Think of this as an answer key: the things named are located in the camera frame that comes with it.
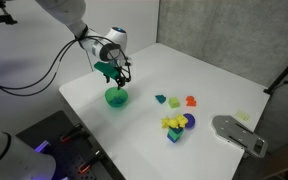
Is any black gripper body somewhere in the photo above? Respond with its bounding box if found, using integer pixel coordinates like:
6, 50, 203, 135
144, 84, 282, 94
112, 58, 132, 82

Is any green translucent plastic bowl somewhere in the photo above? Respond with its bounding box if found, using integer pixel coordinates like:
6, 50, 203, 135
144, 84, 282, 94
104, 86, 129, 108

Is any blue rubber toy figure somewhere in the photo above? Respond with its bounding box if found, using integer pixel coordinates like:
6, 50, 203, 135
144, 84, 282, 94
112, 95, 126, 105

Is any teal rubber toy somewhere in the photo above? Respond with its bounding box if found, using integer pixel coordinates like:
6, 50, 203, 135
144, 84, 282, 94
155, 94, 167, 104

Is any light green toy cube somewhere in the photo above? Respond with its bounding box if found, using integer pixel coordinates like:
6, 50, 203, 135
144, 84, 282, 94
168, 96, 181, 109

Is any yellow spiky star toy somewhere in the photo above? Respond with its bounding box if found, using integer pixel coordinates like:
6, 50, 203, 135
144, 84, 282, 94
160, 116, 172, 130

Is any yellow rubber toy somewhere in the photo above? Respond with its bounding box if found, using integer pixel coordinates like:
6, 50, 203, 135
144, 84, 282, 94
176, 113, 189, 128
168, 117, 181, 130

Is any black orange clamp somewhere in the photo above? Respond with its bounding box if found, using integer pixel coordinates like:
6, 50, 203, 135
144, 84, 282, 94
59, 123, 85, 144
78, 149, 105, 174

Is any orange rubber toy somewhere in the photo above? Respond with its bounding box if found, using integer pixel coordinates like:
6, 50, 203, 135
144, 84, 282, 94
185, 95, 197, 107

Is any green toy block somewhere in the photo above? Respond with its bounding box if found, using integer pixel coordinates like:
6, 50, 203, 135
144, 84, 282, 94
167, 126, 186, 139

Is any large blue toy block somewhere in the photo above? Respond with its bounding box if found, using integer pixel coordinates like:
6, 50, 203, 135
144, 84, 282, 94
166, 133, 184, 144

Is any purple bumpy disc toy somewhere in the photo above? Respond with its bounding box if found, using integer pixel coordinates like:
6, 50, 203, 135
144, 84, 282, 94
183, 112, 196, 130

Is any pale yellow small pad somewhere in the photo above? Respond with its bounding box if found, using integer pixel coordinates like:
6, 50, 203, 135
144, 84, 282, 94
235, 110, 251, 122

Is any grey metal mounting plate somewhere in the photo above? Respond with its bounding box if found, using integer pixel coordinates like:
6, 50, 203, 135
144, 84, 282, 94
211, 114, 269, 159

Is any black tripod pole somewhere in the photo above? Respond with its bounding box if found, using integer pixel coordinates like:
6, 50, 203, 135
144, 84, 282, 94
263, 48, 288, 96

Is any brown wooden board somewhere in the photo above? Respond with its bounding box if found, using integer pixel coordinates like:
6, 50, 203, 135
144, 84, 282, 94
262, 138, 288, 180

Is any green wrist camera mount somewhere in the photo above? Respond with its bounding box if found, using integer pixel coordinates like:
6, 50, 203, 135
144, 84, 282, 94
93, 61, 120, 80

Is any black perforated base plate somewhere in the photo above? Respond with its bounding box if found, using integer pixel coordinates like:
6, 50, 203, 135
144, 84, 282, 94
15, 109, 127, 180

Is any black camera stand bar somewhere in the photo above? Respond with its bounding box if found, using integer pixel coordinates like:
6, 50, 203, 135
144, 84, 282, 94
0, 0, 18, 26

